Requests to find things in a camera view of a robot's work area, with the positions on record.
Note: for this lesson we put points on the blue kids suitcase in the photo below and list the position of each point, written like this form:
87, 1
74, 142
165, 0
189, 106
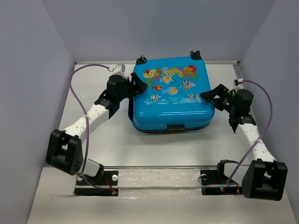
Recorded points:
172, 99

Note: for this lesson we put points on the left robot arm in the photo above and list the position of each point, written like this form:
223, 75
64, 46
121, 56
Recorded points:
65, 150

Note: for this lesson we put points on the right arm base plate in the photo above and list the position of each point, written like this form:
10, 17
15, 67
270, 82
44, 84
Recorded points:
222, 184

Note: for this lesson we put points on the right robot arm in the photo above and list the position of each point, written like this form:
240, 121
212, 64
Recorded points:
258, 172

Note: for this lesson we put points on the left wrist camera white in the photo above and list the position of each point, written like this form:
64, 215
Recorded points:
117, 68

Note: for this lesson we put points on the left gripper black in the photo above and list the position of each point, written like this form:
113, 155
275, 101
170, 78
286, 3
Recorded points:
139, 87

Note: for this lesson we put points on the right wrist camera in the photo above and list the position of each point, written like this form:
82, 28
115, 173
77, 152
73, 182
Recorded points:
238, 83

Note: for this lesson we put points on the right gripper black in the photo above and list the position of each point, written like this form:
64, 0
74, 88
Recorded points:
219, 90

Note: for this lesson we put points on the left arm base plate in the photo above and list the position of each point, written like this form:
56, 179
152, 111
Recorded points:
107, 186

